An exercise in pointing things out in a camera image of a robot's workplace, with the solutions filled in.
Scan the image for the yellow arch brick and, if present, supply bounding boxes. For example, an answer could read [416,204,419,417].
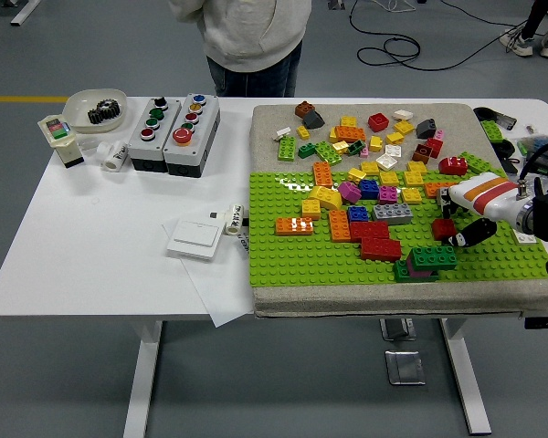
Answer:
[306,184,343,212]

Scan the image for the red 2x4 brick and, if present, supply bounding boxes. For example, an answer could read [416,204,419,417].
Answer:
[359,236,403,263]
[348,221,390,243]

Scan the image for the black floor cable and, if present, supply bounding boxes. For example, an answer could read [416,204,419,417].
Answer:
[349,0,531,73]

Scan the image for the white labelled tube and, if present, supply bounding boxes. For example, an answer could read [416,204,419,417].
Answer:
[223,203,248,237]

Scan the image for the person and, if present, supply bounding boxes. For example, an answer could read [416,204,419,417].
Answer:
[499,0,548,59]
[167,0,312,99]

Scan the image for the dark grey slope brick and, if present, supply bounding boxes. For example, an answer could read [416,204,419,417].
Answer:
[415,118,438,141]
[301,109,326,130]

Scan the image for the magenta slope brick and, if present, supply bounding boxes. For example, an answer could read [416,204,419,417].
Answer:
[337,181,363,205]

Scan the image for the robot right hand white shell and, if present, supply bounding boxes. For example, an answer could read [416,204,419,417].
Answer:
[437,172,531,248]

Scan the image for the black metal gear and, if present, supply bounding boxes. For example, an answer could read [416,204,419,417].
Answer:
[87,107,115,125]
[95,99,122,120]

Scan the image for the white plastic bowl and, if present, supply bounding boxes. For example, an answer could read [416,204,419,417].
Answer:
[62,88,128,135]

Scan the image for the white background table leg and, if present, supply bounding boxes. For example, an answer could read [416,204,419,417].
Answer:
[9,0,43,27]

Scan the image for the grey metal floor box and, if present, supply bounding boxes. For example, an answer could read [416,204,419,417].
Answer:
[379,318,416,342]

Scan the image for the magenta toy brick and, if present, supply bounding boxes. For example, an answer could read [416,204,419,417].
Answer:
[406,259,435,279]

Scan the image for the blue 2x2 brick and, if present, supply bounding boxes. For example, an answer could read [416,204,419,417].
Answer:
[346,204,371,224]
[358,179,380,201]

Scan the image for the red 2x2 brick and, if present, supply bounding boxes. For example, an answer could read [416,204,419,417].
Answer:
[431,218,458,242]
[367,112,391,133]
[423,137,445,159]

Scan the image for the green 2x4 brick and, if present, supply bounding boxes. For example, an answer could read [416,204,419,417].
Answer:
[409,245,458,272]
[458,151,495,175]
[313,141,344,166]

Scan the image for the black ring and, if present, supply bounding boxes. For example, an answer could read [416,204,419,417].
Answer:
[490,139,517,159]

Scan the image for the grey 2x4 brick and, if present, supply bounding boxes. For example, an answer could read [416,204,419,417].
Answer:
[372,203,414,227]

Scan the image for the clear bag blue parts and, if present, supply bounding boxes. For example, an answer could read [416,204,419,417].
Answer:
[516,134,548,157]

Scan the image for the white red-green switch module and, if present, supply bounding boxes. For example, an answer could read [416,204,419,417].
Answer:
[37,113,85,170]

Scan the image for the white wall switch plate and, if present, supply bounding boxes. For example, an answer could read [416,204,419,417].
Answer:
[165,219,222,261]

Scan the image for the red curved brick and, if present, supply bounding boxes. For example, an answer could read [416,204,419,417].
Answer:
[437,156,469,177]

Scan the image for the grey four-button control box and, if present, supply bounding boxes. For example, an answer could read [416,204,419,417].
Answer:
[126,97,184,173]

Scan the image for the white paper sheet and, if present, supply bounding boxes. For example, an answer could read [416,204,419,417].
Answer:
[161,214,257,329]

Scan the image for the grey emergency-stop control box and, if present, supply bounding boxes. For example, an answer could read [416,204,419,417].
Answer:
[163,93,222,178]

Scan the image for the black glossy rectangular module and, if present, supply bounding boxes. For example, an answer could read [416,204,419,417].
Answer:
[491,111,518,131]

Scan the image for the green studded baseplate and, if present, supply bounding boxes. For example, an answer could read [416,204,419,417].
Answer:
[248,168,548,287]

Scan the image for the metal floor socket plate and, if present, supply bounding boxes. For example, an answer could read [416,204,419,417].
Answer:
[384,349,427,387]

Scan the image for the lime green toy brick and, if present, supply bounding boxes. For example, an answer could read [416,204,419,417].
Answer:
[479,119,504,143]

